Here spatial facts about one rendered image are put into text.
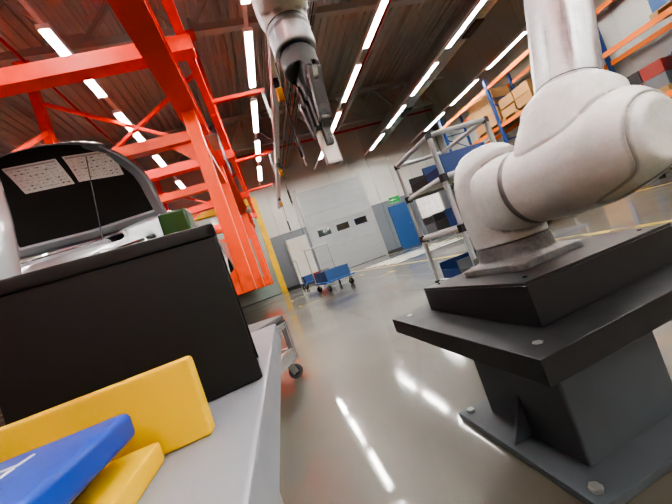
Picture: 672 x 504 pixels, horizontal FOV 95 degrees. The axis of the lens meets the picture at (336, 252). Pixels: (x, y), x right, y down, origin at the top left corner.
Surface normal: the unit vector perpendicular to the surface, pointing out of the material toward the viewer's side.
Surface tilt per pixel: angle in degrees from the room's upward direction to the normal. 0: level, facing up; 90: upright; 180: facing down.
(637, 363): 90
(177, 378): 90
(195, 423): 90
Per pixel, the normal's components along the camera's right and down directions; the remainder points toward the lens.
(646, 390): 0.21, -0.11
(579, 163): -0.79, 0.40
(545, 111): -0.94, -0.11
